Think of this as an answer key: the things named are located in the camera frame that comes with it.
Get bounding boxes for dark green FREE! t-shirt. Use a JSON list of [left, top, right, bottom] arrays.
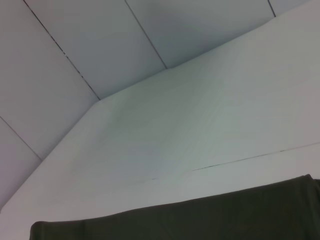
[[29, 173, 320, 240]]

